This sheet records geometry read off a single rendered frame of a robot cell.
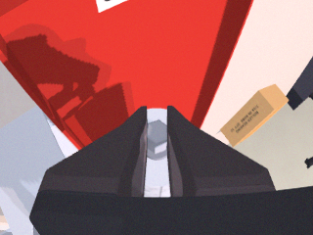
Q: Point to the brown cardboard box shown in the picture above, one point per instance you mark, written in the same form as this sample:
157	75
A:
264	103

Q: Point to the red scrap tray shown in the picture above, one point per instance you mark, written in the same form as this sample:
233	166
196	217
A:
89	65

